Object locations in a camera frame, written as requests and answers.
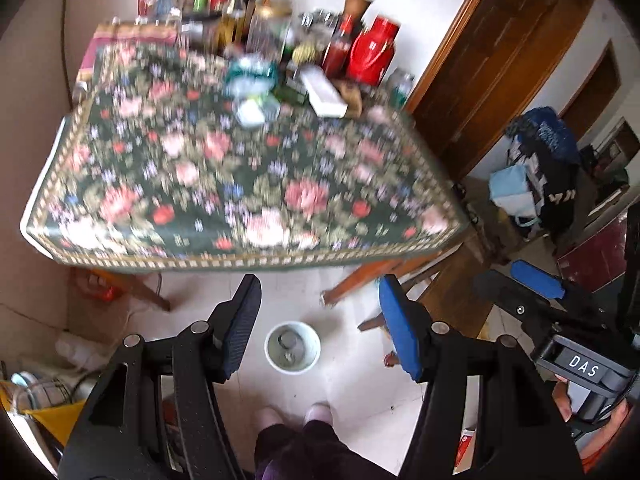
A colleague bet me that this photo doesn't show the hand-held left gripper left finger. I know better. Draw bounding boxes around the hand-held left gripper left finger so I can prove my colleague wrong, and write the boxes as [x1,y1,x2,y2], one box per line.
[57,274,263,480]

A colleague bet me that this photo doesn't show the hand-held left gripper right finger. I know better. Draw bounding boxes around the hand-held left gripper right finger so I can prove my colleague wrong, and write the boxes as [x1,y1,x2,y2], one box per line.
[378,274,586,480]

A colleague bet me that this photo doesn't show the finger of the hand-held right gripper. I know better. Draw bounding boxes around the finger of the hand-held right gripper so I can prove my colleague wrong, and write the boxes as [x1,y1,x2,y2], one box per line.
[474,270,561,341]
[509,259,596,311]

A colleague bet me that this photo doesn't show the white round bin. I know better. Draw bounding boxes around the white round bin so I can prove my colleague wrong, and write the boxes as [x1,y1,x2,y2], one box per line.
[265,321,322,375]

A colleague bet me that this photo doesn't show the white plastic container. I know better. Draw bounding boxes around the white plastic container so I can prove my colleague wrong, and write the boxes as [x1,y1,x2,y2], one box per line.
[235,97,281,126]

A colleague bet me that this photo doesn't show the brown paper wrapper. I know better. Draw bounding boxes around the brown paper wrapper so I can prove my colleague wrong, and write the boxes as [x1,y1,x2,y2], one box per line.
[335,80,363,117]

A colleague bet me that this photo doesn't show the white cardboard box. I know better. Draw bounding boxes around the white cardboard box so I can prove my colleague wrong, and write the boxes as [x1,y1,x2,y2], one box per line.
[299,66,349,118]

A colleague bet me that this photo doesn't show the person's right hand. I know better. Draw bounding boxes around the person's right hand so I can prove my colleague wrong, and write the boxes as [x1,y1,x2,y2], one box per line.
[552,377,632,471]

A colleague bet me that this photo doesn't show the wooden stool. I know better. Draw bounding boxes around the wooden stool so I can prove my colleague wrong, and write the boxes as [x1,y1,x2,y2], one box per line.
[357,245,496,336]

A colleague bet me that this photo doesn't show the dark red cabinet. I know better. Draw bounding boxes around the dark red cabinet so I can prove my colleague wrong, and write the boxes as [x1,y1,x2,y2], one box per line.
[557,210,631,291]

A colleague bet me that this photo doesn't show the black garment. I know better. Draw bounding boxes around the black garment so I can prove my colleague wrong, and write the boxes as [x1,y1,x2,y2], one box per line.
[530,150,583,241]

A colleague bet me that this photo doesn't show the pink slipper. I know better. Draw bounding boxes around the pink slipper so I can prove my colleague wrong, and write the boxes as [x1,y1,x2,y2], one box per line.
[305,402,332,426]
[255,406,283,428]

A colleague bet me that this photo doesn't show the light blue bag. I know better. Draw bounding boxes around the light blue bag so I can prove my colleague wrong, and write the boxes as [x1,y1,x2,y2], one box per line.
[489,165,533,226]

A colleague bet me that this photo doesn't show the person's dark trousers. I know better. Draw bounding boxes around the person's dark trousers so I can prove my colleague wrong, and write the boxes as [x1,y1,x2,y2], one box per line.
[255,420,396,480]

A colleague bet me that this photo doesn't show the floral tablecloth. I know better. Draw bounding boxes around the floral tablecloth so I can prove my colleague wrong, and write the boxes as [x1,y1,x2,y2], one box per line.
[20,42,471,273]

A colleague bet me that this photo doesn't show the white plastic jug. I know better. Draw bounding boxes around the white plastic jug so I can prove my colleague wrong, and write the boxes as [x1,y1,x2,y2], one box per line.
[55,335,108,371]

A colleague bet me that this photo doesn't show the yellow bag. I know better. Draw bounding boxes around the yellow bag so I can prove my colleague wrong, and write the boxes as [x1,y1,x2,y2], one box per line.
[0,380,86,446]

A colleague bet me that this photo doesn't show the wooden door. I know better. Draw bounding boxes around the wooden door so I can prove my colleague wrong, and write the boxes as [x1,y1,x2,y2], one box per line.
[405,0,596,181]

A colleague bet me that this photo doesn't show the clear plastic water bottle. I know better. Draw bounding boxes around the clear plastic water bottle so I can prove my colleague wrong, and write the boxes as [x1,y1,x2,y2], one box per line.
[387,67,416,107]

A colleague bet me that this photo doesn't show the red thermos jug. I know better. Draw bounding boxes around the red thermos jug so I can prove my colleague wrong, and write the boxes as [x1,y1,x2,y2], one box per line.
[347,15,401,86]

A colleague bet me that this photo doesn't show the red sauce bottle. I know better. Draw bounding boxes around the red sauce bottle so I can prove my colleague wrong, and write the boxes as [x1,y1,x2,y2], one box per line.
[322,15,353,78]

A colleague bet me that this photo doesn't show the glass jar with gold lid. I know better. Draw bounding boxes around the glass jar with gold lid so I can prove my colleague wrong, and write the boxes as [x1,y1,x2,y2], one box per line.
[247,2,293,61]

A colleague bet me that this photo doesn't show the pink patterned cloth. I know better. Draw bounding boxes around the pink patterned cloth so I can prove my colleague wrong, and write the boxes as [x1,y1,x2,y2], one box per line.
[82,22,178,81]

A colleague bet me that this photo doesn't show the brown vase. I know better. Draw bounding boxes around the brown vase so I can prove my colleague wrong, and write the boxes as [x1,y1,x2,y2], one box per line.
[342,0,375,26]

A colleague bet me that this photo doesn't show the dark wine bottle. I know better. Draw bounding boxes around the dark wine bottle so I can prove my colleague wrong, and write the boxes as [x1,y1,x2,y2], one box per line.
[220,0,258,51]

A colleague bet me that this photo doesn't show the dark wall cable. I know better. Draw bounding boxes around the dark wall cable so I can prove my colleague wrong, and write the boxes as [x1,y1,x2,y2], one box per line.
[59,0,77,91]

